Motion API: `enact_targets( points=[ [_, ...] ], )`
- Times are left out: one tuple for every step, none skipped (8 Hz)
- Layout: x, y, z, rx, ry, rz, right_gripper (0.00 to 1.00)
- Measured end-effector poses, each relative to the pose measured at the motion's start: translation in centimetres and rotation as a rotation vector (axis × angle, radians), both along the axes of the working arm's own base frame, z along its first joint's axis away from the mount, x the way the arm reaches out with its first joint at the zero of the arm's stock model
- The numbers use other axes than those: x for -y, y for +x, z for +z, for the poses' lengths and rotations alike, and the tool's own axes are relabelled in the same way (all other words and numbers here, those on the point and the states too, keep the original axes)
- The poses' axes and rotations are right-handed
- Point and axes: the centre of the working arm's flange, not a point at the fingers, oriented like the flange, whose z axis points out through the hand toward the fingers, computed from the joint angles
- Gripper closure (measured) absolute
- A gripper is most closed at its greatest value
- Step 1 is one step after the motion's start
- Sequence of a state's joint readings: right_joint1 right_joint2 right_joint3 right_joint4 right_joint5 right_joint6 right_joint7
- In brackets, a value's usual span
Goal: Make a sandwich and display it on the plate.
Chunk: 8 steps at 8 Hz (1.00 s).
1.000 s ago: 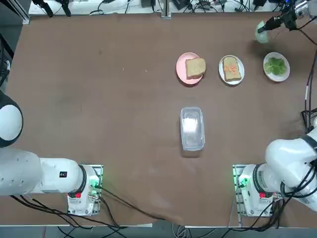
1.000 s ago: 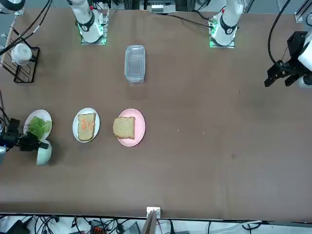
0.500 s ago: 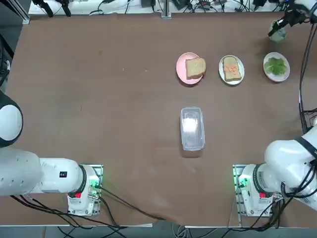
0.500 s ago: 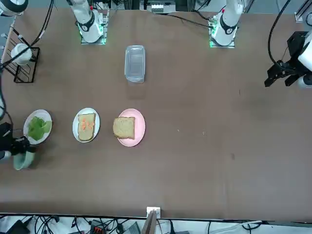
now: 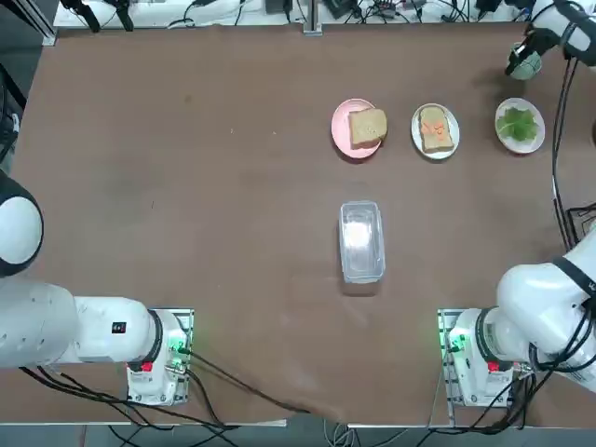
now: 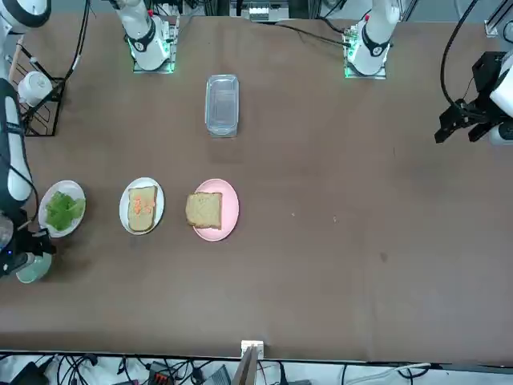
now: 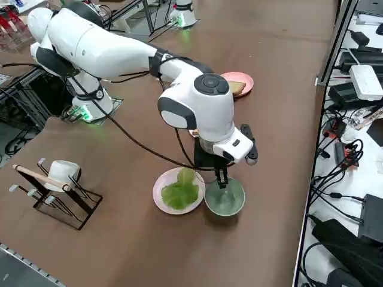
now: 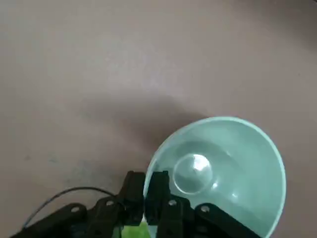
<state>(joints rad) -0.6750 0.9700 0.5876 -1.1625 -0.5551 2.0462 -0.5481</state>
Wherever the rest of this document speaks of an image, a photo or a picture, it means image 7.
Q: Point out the green lettuce leaf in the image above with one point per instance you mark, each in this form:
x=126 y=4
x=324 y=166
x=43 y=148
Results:
x=179 y=194

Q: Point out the pale green bowl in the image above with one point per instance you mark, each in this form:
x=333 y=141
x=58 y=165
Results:
x=224 y=203

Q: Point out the white round plate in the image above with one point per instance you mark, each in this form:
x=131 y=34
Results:
x=163 y=182
x=191 y=136

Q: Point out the black bag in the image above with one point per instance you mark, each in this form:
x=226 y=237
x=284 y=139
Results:
x=344 y=248

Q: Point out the white cup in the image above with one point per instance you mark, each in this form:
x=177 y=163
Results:
x=61 y=173

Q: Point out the black power adapter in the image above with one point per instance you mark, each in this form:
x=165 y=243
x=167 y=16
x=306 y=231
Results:
x=344 y=94

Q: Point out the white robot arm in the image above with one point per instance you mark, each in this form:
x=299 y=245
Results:
x=184 y=12
x=104 y=51

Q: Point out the aluminium table edge rail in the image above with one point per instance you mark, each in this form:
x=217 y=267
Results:
x=18 y=260

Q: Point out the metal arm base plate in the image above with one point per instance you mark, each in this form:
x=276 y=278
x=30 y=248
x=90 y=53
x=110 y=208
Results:
x=116 y=103

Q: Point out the clear acrylic shelf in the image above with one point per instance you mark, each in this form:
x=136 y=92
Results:
x=15 y=36

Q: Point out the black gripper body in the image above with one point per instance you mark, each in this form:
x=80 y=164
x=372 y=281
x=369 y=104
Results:
x=206 y=161

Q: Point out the pink round plate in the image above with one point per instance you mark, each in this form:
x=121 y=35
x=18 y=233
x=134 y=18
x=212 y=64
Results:
x=243 y=78

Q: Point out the aluminium frame post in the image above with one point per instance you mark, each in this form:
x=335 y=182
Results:
x=335 y=45

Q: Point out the black box device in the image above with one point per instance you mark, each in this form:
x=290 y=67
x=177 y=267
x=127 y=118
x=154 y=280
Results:
x=374 y=218

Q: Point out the black flat device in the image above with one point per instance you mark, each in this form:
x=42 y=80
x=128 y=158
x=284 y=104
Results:
x=368 y=58

